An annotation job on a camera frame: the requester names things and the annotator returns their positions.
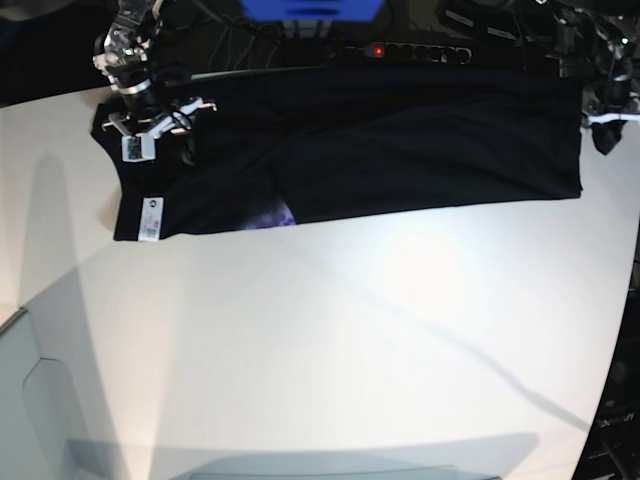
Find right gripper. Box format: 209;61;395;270
101;82;217;165

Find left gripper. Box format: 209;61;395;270
582;77;639;155

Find black T-shirt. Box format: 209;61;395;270
104;65;582;241

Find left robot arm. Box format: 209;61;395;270
546;1;639;155

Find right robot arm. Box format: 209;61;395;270
93;1;217;163

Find blue plastic box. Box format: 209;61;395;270
240;0;384;22

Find black power strip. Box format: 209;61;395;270
357;42;473;65

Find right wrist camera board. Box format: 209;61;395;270
121;134;156;163

